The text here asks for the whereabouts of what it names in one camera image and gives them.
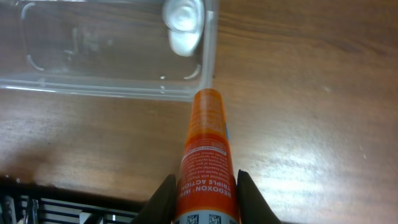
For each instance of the clear plastic container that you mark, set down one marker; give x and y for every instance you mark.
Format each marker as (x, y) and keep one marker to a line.
(102, 48)

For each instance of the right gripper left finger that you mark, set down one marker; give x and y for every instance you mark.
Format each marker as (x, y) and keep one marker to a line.
(160, 209)

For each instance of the white spray bottle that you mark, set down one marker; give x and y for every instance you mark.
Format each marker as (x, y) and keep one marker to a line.
(185, 22)

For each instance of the orange tube white cap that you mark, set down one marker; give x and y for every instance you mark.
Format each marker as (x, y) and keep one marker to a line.
(206, 183)

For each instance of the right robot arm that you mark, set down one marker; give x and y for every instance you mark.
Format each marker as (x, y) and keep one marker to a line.
(32, 203)

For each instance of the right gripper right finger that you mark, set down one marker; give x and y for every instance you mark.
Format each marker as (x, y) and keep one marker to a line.
(252, 206)

